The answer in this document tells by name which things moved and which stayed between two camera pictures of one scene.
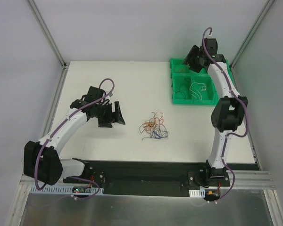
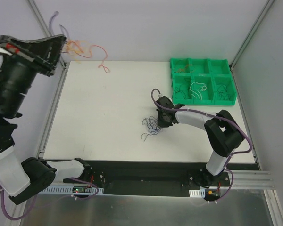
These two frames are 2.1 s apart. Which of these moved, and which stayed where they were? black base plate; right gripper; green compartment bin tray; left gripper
Moved: right gripper; left gripper
Stayed: black base plate; green compartment bin tray
